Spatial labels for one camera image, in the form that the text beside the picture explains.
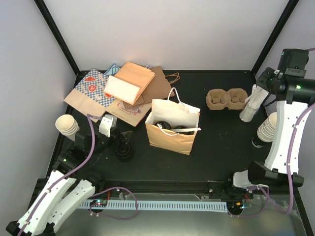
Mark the left black frame post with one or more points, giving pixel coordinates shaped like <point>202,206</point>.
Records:
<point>42,7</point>

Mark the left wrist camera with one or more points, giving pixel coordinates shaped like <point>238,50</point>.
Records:
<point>107,122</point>

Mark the stack of paper cups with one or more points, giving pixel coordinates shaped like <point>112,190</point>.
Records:
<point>265,133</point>
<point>67,126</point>

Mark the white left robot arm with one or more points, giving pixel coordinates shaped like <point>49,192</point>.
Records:
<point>69,184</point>

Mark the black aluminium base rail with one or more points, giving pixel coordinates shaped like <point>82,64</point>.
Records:
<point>214,189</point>

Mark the black frame post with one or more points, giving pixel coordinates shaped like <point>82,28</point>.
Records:
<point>283,19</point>
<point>42,7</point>

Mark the left stack of paper cups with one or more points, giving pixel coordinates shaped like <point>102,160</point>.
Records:
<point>67,126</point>

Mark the black cup lid stack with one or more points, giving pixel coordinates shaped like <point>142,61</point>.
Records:
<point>126,155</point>

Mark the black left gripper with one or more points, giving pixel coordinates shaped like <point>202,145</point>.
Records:
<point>122,139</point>

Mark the blue checkered paper bag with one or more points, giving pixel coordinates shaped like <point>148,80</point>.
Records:
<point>88,96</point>

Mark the cardboard cup carrier stack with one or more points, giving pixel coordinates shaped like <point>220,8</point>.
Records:
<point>233,99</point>

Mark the white slotted cable duct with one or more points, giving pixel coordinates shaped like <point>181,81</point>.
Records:
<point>155,205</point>

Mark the cream cakes printed paper bag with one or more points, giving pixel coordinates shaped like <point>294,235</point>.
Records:
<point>132,116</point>

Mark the orange kraft paper bag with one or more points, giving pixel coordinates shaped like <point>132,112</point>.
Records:
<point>175,113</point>

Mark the right stack of paper cups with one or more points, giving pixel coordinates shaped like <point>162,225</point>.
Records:
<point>265,133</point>

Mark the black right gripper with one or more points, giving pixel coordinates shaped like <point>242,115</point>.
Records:
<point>263,80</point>

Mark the light blue paper bag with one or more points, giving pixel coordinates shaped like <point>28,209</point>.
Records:
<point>112,70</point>

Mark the cup of white straws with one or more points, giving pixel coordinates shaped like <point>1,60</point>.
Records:
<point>253,103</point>

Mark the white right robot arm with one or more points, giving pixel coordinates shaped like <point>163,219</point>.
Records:
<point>295,97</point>

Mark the right black frame post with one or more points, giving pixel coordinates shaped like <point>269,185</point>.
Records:
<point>283,19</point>

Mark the dark brown paper bag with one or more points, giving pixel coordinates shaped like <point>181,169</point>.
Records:
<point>160,85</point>

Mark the folded orange paper bag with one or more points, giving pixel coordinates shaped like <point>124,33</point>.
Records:
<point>129,82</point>

